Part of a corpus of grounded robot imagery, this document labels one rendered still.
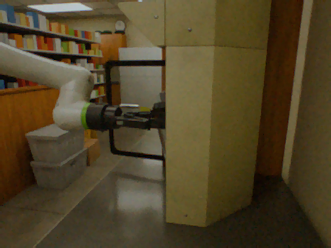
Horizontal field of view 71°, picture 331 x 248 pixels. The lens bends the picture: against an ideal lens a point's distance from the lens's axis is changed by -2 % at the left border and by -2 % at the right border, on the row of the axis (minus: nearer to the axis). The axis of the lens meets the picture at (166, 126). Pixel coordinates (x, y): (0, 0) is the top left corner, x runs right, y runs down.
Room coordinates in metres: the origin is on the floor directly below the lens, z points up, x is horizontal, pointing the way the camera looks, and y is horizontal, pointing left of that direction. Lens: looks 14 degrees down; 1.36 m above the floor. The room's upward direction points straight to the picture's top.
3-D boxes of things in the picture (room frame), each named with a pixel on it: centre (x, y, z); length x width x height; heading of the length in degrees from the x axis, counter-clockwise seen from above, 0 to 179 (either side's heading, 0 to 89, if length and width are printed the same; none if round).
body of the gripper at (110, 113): (0.75, 0.15, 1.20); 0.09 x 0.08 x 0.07; 79
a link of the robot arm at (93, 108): (0.76, 0.22, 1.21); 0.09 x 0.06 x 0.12; 169
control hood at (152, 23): (0.74, 0.03, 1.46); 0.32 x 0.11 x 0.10; 169
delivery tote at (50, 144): (2.67, 1.30, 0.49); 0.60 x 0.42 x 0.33; 169
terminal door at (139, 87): (0.93, 0.10, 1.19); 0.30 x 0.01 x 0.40; 71
